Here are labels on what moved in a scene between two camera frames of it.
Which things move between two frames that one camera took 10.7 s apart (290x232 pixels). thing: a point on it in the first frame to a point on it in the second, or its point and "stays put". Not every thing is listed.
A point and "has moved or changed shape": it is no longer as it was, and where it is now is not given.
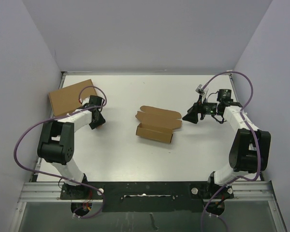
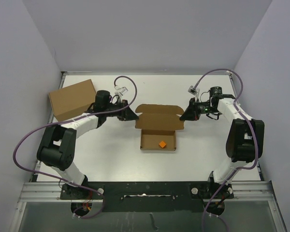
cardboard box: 157,123 has moved or changed shape
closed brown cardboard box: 65,100 stays put
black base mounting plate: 163,196 stays put
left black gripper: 100,122 to 127,114
